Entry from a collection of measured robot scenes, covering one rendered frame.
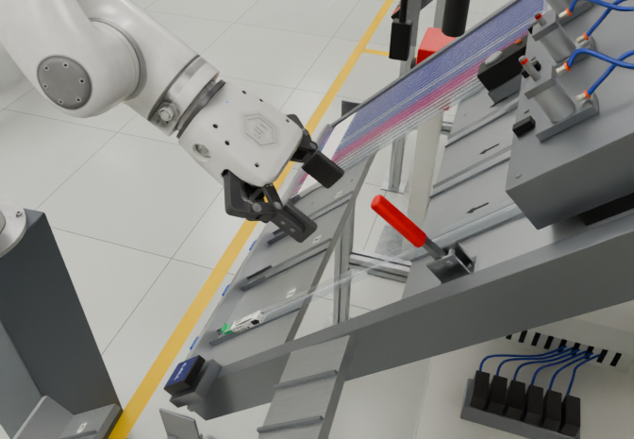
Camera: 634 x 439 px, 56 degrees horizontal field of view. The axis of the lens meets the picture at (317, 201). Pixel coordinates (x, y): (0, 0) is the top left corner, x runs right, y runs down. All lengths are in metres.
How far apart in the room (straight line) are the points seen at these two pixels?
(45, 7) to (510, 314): 0.45
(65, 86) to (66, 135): 2.25
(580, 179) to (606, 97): 0.08
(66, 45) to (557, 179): 0.40
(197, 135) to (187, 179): 1.80
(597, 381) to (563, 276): 0.58
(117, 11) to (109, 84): 0.09
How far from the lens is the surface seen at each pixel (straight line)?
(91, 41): 0.53
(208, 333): 0.89
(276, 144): 0.60
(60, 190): 2.47
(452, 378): 0.99
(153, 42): 0.59
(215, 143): 0.57
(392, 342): 0.59
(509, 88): 0.80
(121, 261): 2.09
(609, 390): 1.06
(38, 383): 1.35
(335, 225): 0.86
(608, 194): 0.49
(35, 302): 1.26
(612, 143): 0.47
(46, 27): 0.53
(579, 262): 0.48
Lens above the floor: 1.43
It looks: 40 degrees down
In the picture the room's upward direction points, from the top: straight up
